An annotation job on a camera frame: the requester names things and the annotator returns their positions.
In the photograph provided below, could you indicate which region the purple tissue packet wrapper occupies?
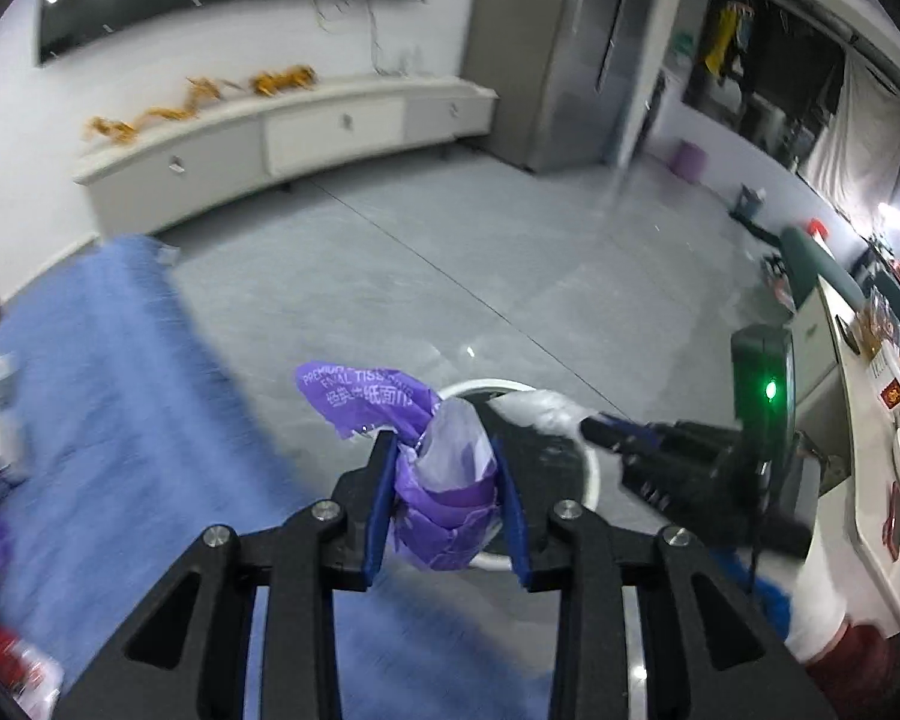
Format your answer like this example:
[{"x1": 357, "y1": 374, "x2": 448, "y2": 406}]
[{"x1": 295, "y1": 361, "x2": 500, "y2": 571}]

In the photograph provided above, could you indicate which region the dark red sleeve forearm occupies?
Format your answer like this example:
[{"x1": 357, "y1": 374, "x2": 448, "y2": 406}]
[{"x1": 805, "y1": 624, "x2": 900, "y2": 718}]

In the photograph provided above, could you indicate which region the white round trash bin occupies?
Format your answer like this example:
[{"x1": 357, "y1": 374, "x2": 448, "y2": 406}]
[{"x1": 439, "y1": 379, "x2": 603, "y2": 572}]

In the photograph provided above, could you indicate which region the white side table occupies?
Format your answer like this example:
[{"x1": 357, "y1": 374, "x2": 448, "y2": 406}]
[{"x1": 790, "y1": 280, "x2": 900, "y2": 637}]

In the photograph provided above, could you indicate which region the green chair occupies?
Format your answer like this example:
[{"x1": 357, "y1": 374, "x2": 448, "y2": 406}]
[{"x1": 779, "y1": 226, "x2": 865, "y2": 309}]

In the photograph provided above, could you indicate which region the blue fluffy table cloth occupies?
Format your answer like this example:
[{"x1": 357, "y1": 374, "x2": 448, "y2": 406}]
[{"x1": 0, "y1": 236, "x2": 549, "y2": 718}]

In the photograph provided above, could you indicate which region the purple stool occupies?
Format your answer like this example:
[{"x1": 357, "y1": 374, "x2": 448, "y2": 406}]
[{"x1": 668, "y1": 140, "x2": 707, "y2": 184}]

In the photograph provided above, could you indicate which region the white TV cabinet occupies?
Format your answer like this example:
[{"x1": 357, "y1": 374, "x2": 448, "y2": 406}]
[{"x1": 74, "y1": 76, "x2": 497, "y2": 239}]

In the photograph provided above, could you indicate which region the grey refrigerator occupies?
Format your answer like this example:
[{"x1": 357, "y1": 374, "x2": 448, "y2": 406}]
[{"x1": 461, "y1": 0, "x2": 678, "y2": 174}]

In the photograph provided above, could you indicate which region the golden tiger ornament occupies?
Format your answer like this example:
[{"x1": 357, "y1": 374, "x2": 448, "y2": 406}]
[{"x1": 250, "y1": 65, "x2": 317, "y2": 98}]

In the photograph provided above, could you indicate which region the golden dragon ornament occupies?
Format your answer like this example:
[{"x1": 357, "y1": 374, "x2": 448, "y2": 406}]
[{"x1": 84, "y1": 76, "x2": 242, "y2": 145}]

